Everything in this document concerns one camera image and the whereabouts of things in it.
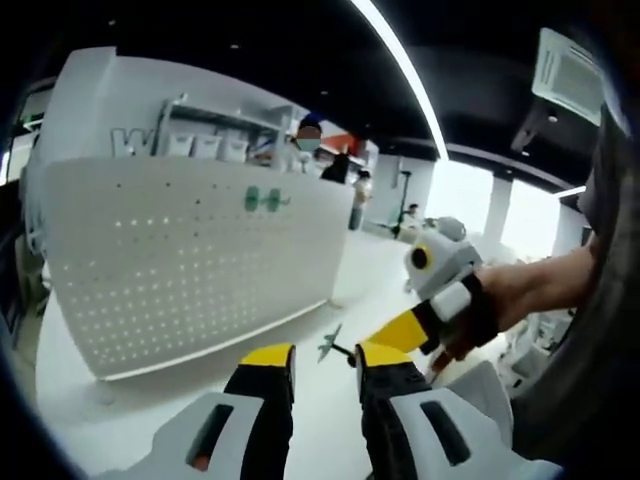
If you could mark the short ceiling light strip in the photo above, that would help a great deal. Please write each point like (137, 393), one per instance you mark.
(571, 190)

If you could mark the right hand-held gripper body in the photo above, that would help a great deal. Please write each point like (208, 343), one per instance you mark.
(445, 270)

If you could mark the person's right hand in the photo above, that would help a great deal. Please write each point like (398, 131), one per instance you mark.
(510, 295)

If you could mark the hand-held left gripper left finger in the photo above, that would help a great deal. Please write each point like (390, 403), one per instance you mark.
(250, 425)

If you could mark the white perforated mounting plate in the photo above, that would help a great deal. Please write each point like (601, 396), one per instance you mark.
(175, 280)

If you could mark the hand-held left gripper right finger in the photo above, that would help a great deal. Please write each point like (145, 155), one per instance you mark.
(400, 425)

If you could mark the black tripod stand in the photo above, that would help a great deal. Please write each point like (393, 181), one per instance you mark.
(404, 200)

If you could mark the ceiling air conditioner unit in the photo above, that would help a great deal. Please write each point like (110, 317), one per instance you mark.
(567, 75)

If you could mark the person's grey clothing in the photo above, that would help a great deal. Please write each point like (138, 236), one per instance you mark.
(615, 310)

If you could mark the orange and blue sign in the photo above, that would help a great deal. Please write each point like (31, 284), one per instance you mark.
(350, 142)

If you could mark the long ceiling light strip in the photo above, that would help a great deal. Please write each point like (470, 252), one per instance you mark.
(410, 70)

